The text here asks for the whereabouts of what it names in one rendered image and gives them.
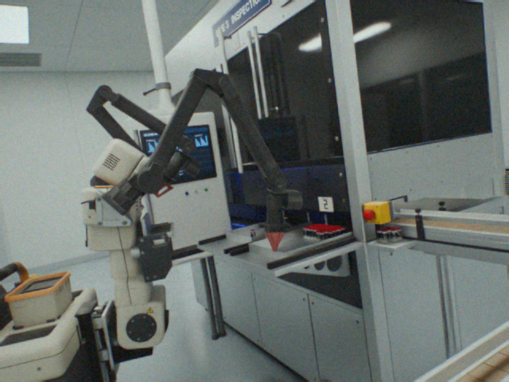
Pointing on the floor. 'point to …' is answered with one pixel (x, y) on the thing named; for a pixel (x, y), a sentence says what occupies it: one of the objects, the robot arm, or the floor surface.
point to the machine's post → (359, 185)
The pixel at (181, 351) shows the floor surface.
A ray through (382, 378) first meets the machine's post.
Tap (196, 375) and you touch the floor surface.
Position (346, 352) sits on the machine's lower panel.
